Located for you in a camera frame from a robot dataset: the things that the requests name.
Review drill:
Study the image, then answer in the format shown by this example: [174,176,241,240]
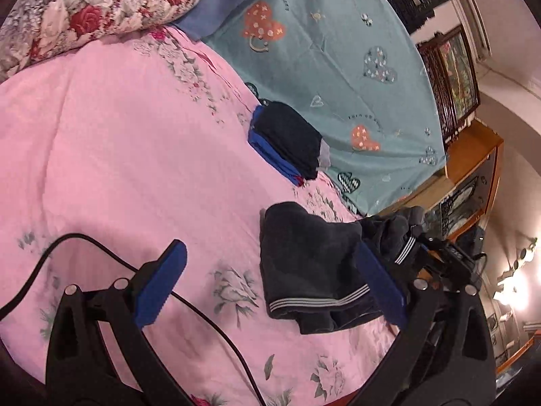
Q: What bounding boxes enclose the wooden display cabinet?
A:
[376,120,505,242]

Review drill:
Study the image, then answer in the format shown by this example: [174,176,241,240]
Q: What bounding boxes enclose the grey folded cloth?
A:
[317,139,333,168]

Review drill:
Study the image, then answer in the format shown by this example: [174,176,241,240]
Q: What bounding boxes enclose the black folded clothes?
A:
[254,101,324,180]

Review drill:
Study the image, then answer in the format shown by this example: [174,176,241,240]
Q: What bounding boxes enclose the blue folded clothes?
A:
[248,108,303,186]

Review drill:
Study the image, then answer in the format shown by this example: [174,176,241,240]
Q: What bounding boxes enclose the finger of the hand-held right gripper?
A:
[408,225,442,251]

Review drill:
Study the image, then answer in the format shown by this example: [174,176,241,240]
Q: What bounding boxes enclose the black cable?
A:
[0,232,268,406]

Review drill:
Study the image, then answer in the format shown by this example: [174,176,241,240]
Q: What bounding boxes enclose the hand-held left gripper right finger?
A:
[351,241,496,406]

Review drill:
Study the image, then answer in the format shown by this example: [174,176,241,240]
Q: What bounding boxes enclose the red floral pillow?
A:
[0,0,204,81]

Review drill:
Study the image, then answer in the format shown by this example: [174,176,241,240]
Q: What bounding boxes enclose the pink floral bedsheet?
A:
[0,25,402,406]

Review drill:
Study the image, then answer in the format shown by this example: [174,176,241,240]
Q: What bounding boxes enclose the teal heart-print pillow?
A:
[201,0,449,216]

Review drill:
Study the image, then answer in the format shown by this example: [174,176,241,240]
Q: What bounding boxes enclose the blue plaid pillow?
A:
[169,0,305,43]

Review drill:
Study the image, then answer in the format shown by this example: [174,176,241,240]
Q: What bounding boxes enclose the wall spotlight fixture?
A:
[494,237,541,310]

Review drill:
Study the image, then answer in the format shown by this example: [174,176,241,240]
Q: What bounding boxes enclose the dark grey striped pants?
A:
[259,202,427,335]

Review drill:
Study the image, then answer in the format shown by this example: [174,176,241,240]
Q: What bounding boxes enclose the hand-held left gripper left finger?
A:
[44,239,189,406]

